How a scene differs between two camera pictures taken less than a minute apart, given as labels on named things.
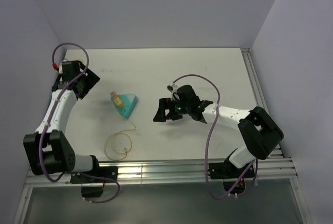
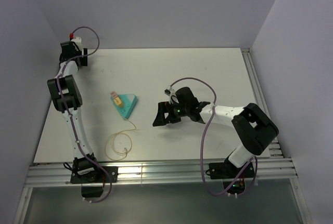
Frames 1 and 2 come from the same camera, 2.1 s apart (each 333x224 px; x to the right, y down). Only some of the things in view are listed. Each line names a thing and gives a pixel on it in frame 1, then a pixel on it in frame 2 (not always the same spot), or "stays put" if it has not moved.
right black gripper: [161, 116] stays put
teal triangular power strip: [129, 101] stays put
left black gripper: [91, 80] -> [85, 51]
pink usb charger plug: [114, 94] stays put
